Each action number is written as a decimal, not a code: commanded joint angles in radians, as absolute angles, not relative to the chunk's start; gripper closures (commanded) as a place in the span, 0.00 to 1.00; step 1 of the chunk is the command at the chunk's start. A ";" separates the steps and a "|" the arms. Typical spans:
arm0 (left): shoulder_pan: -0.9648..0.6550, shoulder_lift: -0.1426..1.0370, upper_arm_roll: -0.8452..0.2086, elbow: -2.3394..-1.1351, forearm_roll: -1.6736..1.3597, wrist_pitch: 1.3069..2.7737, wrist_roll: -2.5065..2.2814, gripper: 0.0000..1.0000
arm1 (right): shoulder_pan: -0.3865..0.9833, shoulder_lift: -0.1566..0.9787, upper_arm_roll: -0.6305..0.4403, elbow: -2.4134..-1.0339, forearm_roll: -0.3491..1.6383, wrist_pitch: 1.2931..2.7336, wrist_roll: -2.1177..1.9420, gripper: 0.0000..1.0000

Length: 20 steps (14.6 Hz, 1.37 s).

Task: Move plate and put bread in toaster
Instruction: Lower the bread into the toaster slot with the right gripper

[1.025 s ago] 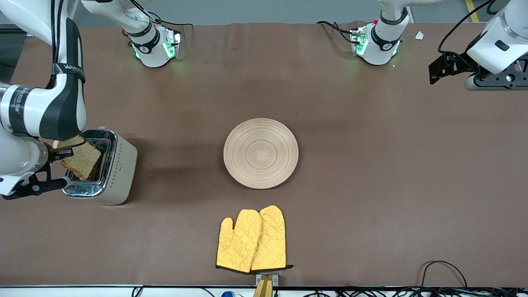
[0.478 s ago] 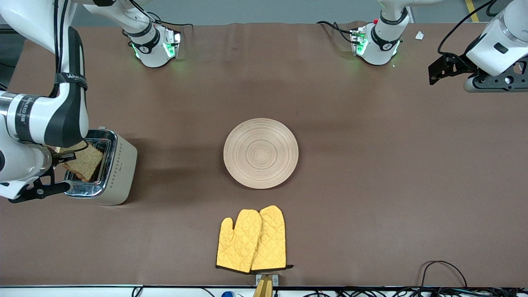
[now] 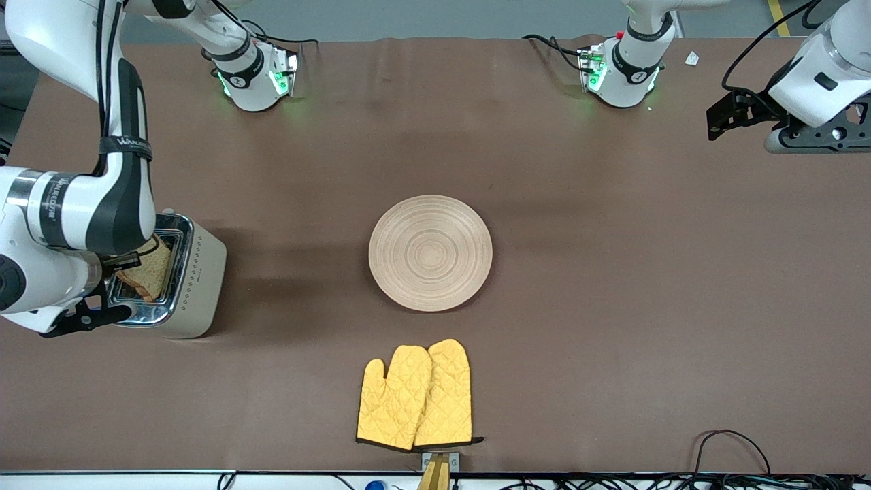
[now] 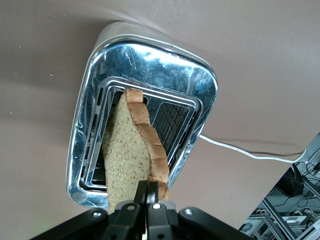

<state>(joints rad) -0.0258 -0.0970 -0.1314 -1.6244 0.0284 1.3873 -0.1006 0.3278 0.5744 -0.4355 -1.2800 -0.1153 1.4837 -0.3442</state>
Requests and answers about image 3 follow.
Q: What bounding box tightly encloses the brown bread slice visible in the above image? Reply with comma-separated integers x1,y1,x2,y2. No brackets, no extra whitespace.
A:
115,235,173,304

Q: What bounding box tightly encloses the round wooden plate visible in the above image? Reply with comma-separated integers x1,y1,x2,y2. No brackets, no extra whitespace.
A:
368,195,494,314

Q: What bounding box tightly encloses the beige and chrome toaster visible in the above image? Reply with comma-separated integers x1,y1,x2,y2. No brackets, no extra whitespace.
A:
109,208,228,340

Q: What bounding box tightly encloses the yellow floor tape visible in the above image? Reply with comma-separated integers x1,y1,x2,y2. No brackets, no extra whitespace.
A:
767,0,792,37

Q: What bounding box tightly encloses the brown table cover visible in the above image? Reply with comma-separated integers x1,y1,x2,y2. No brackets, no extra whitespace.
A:
0,35,871,476

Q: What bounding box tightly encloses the yellow quilted oven mitt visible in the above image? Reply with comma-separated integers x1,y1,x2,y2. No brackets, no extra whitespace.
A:
413,338,484,448
356,345,434,452

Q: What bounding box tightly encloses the black left arm base cable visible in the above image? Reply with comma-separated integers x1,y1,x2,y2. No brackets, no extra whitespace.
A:
522,34,588,73

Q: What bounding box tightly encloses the black arm base cable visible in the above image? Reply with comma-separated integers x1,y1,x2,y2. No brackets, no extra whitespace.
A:
210,0,321,50
522,34,588,73

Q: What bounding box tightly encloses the black right arm base cable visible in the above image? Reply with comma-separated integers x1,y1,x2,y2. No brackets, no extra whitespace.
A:
210,0,321,50

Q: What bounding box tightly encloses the looped black cable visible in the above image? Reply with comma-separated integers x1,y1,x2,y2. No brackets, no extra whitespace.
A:
693,429,774,477

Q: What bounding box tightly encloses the grey metal bracket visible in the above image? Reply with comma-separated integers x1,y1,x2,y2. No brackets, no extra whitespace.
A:
421,451,461,490

